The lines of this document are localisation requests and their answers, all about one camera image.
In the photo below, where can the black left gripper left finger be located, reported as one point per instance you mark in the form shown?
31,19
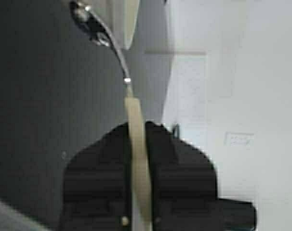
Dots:
96,190

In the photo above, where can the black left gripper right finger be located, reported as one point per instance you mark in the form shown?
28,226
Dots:
185,189

